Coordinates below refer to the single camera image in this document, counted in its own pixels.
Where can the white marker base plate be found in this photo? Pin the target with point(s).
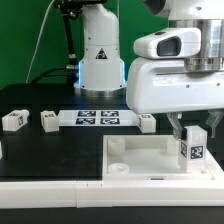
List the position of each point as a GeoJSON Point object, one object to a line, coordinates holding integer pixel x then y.
{"type": "Point", "coordinates": [97, 118]}

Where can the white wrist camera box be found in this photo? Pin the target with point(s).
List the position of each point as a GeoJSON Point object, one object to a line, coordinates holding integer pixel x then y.
{"type": "Point", "coordinates": [169, 43]}

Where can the black camera stand pole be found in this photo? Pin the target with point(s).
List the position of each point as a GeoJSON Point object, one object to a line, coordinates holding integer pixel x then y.
{"type": "Point", "coordinates": [71, 10]}

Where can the white L-shaped fence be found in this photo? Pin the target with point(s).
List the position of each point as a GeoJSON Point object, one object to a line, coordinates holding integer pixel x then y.
{"type": "Point", "coordinates": [113, 193]}

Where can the white part left edge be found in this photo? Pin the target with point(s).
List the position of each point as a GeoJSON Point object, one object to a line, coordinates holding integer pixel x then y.
{"type": "Point", "coordinates": [1, 154]}

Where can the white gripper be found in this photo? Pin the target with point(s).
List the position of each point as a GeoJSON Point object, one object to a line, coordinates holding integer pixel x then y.
{"type": "Point", "coordinates": [165, 86]}

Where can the white square tabletop part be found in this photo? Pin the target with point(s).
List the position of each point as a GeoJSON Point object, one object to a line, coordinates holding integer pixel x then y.
{"type": "Point", "coordinates": [148, 157]}

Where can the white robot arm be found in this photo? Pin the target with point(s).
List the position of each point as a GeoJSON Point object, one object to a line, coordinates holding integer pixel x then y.
{"type": "Point", "coordinates": [102, 69]}

